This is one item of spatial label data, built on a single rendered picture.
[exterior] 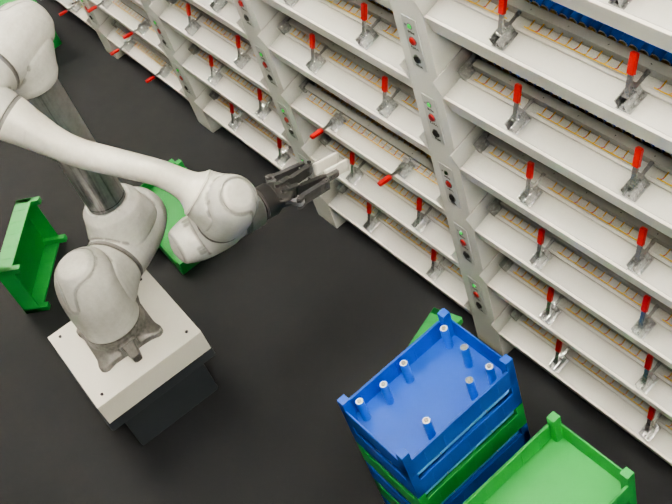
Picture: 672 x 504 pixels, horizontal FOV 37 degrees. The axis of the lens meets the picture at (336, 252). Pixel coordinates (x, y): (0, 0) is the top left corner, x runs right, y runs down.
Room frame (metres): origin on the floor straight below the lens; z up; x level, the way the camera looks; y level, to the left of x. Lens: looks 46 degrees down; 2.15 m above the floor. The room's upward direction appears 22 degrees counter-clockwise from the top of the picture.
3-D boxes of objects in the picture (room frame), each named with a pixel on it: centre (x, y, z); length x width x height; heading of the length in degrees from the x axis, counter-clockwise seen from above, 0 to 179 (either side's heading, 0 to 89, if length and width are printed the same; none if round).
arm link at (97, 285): (1.81, 0.58, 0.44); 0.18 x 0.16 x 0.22; 145
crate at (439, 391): (1.17, -0.07, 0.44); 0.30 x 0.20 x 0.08; 114
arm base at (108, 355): (1.78, 0.58, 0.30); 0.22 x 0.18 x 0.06; 18
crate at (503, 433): (1.17, -0.07, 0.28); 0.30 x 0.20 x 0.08; 114
